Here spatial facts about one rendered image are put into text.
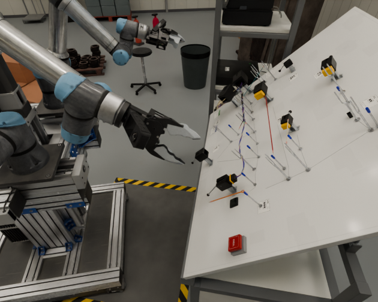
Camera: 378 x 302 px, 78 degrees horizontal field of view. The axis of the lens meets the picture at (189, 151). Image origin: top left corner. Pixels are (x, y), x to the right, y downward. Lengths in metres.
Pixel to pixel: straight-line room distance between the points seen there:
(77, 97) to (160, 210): 1.76
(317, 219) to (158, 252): 1.49
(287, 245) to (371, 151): 0.36
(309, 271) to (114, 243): 1.27
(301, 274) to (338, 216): 0.52
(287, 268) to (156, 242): 1.18
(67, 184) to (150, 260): 1.10
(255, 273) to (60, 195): 0.93
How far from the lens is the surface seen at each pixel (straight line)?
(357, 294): 1.07
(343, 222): 0.75
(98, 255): 1.92
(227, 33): 1.63
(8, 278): 2.11
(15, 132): 1.05
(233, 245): 0.86
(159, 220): 2.20
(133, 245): 2.12
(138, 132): 0.52
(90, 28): 1.30
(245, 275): 1.15
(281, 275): 1.19
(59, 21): 1.48
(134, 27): 1.39
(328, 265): 1.29
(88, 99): 0.61
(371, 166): 0.82
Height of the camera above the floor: 1.86
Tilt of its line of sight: 42 degrees down
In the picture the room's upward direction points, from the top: straight up
